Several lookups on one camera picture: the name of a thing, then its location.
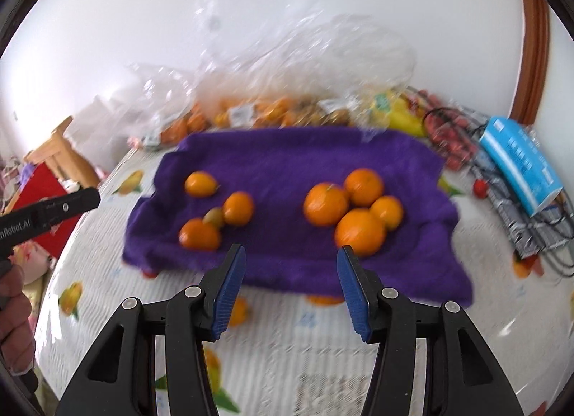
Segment small mandarin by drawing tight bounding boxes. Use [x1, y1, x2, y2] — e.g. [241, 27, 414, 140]
[178, 218, 222, 252]

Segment large bumpy mandarin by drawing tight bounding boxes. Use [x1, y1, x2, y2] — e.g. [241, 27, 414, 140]
[334, 208, 386, 258]

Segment oval yellow-orange kumquat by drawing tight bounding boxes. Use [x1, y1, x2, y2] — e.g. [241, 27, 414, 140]
[185, 171, 219, 198]

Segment small smooth orange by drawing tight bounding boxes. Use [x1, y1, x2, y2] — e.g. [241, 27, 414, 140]
[370, 195, 404, 231]

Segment green-red small tomato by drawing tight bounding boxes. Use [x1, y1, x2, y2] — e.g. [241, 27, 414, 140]
[202, 207, 225, 230]

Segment small round orange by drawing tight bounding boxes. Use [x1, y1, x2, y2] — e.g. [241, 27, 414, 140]
[223, 191, 255, 227]

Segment medium mandarin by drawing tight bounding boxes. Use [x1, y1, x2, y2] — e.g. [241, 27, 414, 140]
[343, 168, 384, 207]

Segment large mandarin with stem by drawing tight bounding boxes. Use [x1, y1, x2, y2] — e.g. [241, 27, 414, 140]
[302, 182, 349, 227]

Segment person's left hand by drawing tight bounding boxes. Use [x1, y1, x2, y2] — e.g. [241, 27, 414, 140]
[0, 265, 35, 375]

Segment red box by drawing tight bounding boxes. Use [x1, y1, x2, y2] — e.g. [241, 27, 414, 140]
[11, 164, 80, 259]

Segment wooden chair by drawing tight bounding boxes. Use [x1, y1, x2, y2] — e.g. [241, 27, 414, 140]
[23, 116, 100, 188]

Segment white plastic bag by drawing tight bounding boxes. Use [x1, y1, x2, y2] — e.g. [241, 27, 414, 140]
[64, 96, 155, 172]

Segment folded grey patterned umbrella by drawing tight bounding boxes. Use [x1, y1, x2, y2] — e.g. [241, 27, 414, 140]
[470, 150, 573, 258]

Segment lone red cherry tomato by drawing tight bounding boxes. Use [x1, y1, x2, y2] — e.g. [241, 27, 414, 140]
[473, 178, 488, 199]

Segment blue tissue pack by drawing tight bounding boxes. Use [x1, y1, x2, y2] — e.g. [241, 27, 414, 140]
[480, 117, 563, 217]

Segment purple towel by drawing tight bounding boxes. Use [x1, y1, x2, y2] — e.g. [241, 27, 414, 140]
[123, 127, 473, 306]

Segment bag of red tomatoes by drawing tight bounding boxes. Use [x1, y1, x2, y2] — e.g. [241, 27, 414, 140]
[403, 87, 488, 171]

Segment bagged oranges behind towel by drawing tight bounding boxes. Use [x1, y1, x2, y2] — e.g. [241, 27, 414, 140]
[150, 96, 357, 146]

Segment yellow fruit bag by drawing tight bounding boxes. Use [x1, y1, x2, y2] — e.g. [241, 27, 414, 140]
[370, 91, 426, 138]

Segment clear plastic bags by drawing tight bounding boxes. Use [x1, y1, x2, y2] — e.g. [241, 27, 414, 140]
[130, 0, 415, 149]

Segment black cable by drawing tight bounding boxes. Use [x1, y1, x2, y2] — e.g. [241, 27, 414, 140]
[421, 106, 574, 278]

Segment brown wooden door frame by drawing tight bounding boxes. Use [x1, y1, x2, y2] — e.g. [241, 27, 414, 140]
[510, 0, 551, 126]

